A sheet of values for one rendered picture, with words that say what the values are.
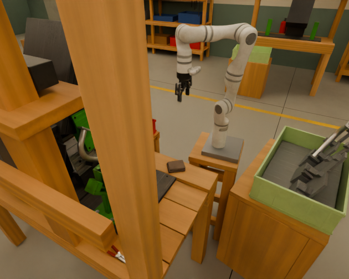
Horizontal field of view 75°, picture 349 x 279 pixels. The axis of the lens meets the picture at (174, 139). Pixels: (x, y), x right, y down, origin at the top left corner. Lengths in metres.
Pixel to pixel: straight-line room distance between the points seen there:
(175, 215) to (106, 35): 0.95
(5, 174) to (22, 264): 1.45
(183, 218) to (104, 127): 0.80
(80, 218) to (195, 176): 0.75
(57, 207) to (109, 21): 0.57
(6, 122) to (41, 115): 0.07
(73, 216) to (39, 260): 1.58
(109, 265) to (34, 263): 1.29
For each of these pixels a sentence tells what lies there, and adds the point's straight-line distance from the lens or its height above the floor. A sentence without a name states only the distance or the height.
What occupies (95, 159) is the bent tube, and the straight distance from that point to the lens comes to 1.26.
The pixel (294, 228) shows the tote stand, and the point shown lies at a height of 0.76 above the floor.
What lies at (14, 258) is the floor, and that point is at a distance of 2.41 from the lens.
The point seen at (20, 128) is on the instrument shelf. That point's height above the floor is 1.53.
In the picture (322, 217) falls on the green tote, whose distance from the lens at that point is 1.34.
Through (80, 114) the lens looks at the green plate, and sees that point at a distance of 1.23.
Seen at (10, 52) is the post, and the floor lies 1.67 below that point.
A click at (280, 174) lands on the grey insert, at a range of 1.52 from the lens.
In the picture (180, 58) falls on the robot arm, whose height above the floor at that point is 1.51.
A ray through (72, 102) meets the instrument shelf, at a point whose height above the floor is 1.53.
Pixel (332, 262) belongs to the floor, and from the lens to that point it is 2.36.
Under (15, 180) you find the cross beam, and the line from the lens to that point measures 0.93.
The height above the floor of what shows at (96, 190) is 1.12.
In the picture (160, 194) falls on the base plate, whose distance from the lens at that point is 1.22.
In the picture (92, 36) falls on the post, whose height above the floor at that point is 1.75.
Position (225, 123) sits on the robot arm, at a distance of 1.43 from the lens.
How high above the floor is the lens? 1.82
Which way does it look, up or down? 36 degrees down
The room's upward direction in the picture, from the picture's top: straight up
